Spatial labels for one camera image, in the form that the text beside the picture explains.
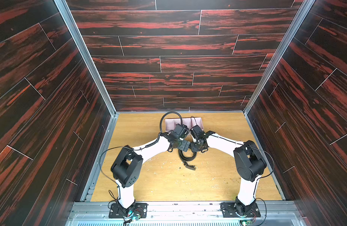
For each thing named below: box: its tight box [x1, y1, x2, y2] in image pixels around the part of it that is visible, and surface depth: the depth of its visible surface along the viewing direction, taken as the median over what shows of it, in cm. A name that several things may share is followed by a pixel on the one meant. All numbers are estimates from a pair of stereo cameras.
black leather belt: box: [178, 148, 197, 171], surface depth 93 cm
